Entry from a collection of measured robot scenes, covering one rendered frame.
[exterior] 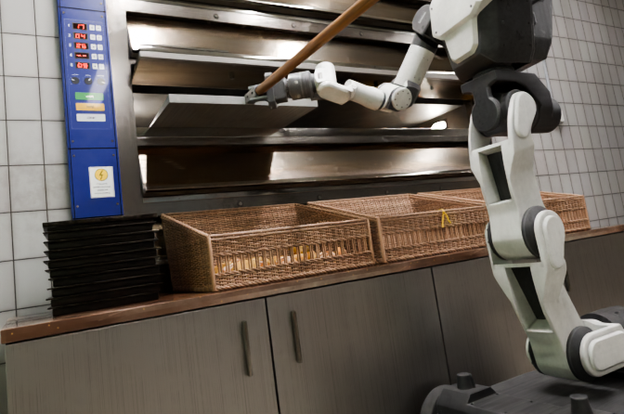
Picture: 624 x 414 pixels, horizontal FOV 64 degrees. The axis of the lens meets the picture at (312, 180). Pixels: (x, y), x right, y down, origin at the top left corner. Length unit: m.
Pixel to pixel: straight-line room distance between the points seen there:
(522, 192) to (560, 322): 0.36
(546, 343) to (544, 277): 0.21
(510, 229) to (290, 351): 0.68
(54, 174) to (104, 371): 0.79
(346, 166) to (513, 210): 0.96
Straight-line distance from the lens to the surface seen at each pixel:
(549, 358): 1.59
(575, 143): 3.53
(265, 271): 1.44
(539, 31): 1.64
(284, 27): 2.31
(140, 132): 1.92
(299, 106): 1.84
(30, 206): 1.83
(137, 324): 1.29
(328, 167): 2.17
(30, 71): 1.95
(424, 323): 1.70
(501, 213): 1.49
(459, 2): 1.57
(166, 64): 1.91
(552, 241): 1.46
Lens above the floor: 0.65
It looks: 8 degrees up
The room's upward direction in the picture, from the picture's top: 8 degrees counter-clockwise
